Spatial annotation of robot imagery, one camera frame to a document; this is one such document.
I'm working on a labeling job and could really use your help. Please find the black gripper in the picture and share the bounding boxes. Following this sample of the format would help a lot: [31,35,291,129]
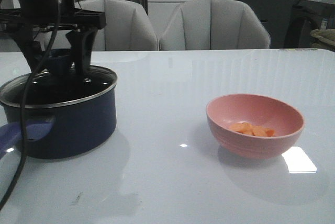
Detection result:
[1,0,106,75]

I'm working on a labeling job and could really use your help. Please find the glass lid with blue knob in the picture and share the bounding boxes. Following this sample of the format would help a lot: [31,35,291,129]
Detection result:
[0,48,118,109]

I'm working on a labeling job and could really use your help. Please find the orange ham slices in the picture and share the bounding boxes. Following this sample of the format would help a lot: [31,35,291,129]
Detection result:
[229,122,275,137]

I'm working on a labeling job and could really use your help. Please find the pink bowl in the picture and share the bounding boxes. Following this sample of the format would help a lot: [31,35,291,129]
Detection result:
[206,94,305,159]

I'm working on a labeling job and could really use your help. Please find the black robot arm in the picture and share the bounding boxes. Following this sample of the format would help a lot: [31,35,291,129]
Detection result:
[1,0,106,75]

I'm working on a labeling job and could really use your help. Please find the left grey upholstered chair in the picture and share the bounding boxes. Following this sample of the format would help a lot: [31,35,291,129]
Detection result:
[39,0,159,52]

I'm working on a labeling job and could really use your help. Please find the grey upholstered chair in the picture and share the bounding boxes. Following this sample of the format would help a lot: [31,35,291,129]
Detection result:
[39,0,159,52]
[159,0,271,51]

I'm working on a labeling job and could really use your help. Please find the dark blue saucepan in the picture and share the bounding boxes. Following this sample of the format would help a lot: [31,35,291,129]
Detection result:
[0,65,118,160]

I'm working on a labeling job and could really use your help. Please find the right grey upholstered chair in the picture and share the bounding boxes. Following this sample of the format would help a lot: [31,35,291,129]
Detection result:
[159,0,271,51]

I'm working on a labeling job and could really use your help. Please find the dark appliance at right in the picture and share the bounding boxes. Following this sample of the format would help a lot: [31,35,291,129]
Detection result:
[284,0,334,48]

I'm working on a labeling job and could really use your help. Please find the beige cushion at right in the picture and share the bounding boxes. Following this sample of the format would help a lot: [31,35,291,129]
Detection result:
[310,29,335,52]

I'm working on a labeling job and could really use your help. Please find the black cable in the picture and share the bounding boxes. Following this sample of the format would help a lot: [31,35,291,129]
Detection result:
[0,0,66,210]

